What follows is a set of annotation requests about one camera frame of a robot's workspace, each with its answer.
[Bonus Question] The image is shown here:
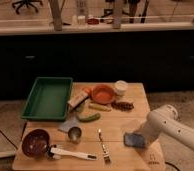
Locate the grey cloth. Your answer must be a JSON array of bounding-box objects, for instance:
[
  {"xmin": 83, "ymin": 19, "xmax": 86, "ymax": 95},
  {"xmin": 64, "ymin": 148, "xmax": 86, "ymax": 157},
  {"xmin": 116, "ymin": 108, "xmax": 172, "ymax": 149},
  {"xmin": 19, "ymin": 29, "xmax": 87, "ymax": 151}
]
[{"xmin": 58, "ymin": 116, "xmax": 79, "ymax": 133}]

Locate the purple bowl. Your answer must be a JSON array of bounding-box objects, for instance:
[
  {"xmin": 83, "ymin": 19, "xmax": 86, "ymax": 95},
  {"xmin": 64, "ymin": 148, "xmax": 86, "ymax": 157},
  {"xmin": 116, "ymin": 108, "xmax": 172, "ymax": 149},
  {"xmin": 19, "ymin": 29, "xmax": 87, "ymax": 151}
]
[{"xmin": 22, "ymin": 129, "xmax": 50, "ymax": 158}]

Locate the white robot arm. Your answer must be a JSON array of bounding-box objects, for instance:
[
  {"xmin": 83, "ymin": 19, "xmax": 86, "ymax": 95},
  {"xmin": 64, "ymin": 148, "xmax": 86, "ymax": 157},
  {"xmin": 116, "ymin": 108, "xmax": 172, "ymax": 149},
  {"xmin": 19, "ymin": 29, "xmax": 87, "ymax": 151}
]
[{"xmin": 136, "ymin": 105, "xmax": 194, "ymax": 151}]

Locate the green cucumber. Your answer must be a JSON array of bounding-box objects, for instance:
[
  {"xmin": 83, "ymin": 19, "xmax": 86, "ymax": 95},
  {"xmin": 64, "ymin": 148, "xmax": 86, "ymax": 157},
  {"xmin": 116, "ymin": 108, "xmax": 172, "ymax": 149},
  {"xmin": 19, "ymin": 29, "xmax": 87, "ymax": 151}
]
[{"xmin": 77, "ymin": 113, "xmax": 101, "ymax": 123}]

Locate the yellow banana toy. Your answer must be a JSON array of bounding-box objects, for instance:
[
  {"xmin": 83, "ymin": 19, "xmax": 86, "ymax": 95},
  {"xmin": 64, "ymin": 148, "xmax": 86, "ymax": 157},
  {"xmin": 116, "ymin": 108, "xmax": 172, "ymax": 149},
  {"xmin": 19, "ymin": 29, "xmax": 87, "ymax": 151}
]
[{"xmin": 89, "ymin": 103, "xmax": 111, "ymax": 112}]

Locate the dark grape bunch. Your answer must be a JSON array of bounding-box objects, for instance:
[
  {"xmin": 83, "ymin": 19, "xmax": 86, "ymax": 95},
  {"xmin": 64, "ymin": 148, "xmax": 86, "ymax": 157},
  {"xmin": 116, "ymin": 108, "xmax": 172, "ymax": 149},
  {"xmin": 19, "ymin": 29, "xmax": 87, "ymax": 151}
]
[{"xmin": 111, "ymin": 101, "xmax": 134, "ymax": 112}]

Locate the white cup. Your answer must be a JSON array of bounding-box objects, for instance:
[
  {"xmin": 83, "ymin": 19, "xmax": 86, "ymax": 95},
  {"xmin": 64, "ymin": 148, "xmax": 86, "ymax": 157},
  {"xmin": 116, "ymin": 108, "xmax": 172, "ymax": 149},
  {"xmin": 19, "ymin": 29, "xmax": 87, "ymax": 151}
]
[{"xmin": 114, "ymin": 80, "xmax": 128, "ymax": 96}]

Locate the blue sponge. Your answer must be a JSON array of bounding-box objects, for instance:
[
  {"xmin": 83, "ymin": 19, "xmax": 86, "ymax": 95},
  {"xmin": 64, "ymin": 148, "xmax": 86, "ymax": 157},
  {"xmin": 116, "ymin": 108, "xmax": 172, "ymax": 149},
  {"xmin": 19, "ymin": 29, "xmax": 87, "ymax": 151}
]
[{"xmin": 124, "ymin": 133, "xmax": 145, "ymax": 148}]

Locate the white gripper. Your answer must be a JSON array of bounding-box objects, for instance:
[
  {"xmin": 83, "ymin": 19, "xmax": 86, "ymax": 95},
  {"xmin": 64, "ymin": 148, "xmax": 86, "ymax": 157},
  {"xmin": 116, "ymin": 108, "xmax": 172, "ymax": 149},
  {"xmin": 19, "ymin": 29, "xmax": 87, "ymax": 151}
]
[{"xmin": 136, "ymin": 124, "xmax": 155, "ymax": 147}]

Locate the black office chair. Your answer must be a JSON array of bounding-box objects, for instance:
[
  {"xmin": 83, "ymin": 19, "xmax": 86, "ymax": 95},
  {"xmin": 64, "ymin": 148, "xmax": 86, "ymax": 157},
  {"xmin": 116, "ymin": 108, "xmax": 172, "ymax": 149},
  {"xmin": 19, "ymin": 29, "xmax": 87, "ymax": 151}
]
[{"xmin": 12, "ymin": 0, "xmax": 43, "ymax": 15}]

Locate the green pepper toy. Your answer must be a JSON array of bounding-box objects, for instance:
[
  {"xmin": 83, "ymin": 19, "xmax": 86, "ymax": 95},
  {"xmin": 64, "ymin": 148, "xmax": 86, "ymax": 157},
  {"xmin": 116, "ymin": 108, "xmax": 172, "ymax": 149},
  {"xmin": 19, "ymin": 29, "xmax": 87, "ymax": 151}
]
[{"xmin": 75, "ymin": 101, "xmax": 85, "ymax": 113}]

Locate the green plastic tray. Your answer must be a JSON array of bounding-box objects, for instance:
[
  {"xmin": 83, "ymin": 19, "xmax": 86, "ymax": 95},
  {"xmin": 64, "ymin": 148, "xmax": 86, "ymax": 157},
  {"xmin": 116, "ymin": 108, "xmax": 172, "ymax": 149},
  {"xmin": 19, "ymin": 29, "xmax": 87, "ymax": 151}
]
[{"xmin": 22, "ymin": 77, "xmax": 73, "ymax": 121}]

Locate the black cable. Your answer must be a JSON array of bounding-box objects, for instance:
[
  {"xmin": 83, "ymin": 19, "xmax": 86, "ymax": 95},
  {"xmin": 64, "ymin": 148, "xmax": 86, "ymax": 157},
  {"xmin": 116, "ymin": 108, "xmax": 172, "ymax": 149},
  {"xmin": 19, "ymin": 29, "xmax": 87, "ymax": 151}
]
[{"xmin": 165, "ymin": 161, "xmax": 181, "ymax": 171}]

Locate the white handled brush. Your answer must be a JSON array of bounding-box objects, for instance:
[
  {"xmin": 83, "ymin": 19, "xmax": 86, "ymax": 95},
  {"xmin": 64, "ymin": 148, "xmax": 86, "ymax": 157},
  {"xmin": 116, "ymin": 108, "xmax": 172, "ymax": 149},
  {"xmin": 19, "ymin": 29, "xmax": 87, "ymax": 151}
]
[{"xmin": 49, "ymin": 146, "xmax": 97, "ymax": 161}]

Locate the metal fork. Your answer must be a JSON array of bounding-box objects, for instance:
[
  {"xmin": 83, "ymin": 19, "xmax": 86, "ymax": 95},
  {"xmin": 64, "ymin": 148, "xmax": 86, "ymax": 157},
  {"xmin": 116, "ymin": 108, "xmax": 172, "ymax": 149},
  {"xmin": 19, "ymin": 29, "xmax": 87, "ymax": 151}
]
[{"xmin": 98, "ymin": 129, "xmax": 111, "ymax": 164}]

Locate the orange bowl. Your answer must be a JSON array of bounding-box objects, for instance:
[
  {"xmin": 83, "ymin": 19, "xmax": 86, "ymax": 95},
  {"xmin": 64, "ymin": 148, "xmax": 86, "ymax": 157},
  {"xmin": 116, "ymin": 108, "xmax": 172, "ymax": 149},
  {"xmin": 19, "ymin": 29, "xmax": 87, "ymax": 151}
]
[{"xmin": 91, "ymin": 84, "xmax": 115, "ymax": 104}]

